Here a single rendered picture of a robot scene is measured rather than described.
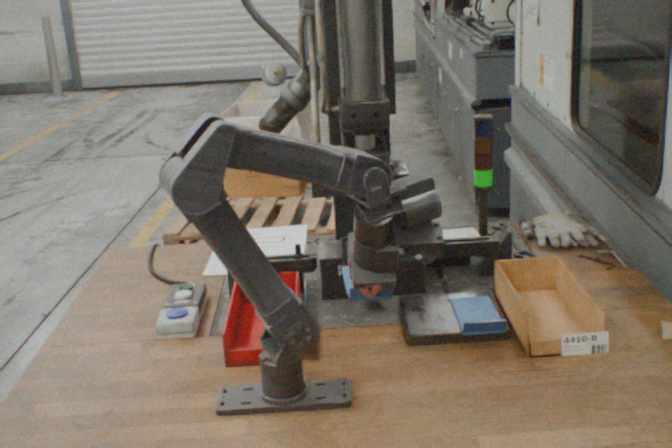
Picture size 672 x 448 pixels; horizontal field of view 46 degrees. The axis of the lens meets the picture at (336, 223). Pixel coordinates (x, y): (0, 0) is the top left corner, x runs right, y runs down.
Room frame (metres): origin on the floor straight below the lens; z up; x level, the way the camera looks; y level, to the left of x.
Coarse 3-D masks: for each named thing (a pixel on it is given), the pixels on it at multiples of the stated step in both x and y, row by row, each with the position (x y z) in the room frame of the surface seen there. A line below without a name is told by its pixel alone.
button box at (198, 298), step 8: (152, 248) 1.73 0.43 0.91; (152, 272) 1.58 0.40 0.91; (168, 280) 1.53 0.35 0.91; (176, 280) 1.52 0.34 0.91; (176, 288) 1.43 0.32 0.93; (200, 288) 1.42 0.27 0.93; (168, 296) 1.40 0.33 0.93; (192, 296) 1.39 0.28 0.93; (200, 296) 1.39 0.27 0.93; (168, 304) 1.36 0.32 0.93; (176, 304) 1.36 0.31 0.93; (184, 304) 1.35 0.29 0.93; (192, 304) 1.35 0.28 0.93; (200, 304) 1.37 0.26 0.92; (200, 312) 1.36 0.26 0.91
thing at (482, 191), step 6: (480, 114) 1.61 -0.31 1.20; (486, 114) 1.60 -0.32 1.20; (480, 120) 1.58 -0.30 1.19; (486, 120) 1.58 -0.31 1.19; (474, 186) 1.60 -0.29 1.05; (480, 192) 1.58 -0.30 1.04; (486, 192) 1.58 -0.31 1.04; (480, 198) 1.59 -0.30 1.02; (486, 198) 1.59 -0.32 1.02; (480, 204) 1.59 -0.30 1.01; (486, 204) 1.59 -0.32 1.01; (480, 210) 1.59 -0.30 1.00; (486, 210) 1.59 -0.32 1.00; (480, 216) 1.59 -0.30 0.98; (486, 216) 1.59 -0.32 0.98; (480, 222) 1.59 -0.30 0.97; (486, 222) 1.59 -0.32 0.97; (480, 228) 1.59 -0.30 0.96; (486, 228) 1.59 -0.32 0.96; (480, 234) 1.59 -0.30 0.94; (486, 234) 1.59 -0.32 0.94
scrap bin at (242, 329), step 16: (288, 272) 1.40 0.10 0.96; (240, 304) 1.39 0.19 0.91; (240, 320) 1.32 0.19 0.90; (256, 320) 1.32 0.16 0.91; (224, 336) 1.16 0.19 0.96; (240, 336) 1.26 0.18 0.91; (256, 336) 1.25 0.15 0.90; (224, 352) 1.16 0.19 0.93; (240, 352) 1.16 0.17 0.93; (256, 352) 1.16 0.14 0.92
